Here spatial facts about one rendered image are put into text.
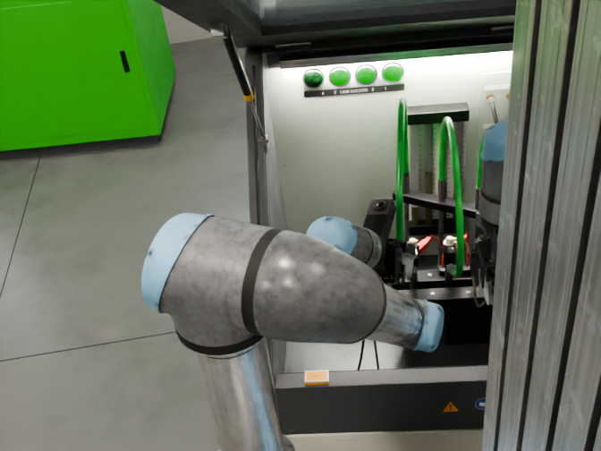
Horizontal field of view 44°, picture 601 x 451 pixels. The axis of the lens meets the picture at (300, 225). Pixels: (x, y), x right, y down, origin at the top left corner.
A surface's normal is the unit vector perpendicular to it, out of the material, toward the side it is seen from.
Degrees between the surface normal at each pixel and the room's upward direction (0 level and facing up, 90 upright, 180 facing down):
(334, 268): 42
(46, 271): 0
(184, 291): 74
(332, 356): 0
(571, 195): 90
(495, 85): 90
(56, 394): 0
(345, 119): 90
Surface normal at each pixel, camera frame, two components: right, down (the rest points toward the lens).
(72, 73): 0.03, 0.62
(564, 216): -0.99, 0.16
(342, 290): 0.59, -0.10
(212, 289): -0.40, 0.18
